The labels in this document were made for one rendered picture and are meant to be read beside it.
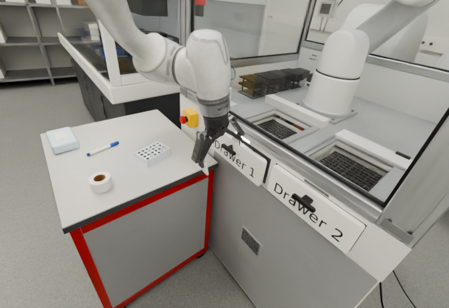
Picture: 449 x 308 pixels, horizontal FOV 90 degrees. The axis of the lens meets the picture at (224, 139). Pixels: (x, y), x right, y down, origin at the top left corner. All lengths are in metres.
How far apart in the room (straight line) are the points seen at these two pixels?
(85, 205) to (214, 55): 0.64
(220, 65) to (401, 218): 0.52
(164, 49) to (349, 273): 0.78
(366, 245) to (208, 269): 1.03
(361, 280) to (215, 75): 0.67
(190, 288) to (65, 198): 0.87
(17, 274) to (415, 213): 1.81
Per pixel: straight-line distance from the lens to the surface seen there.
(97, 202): 0.88
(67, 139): 1.17
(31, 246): 1.91
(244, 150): 0.80
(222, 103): 0.59
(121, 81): 1.41
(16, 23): 4.73
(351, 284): 0.84
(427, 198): 0.61
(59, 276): 1.71
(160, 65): 0.60
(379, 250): 0.72
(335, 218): 0.70
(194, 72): 0.56
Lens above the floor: 1.37
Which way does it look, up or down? 32 degrees down
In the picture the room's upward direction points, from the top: 6 degrees clockwise
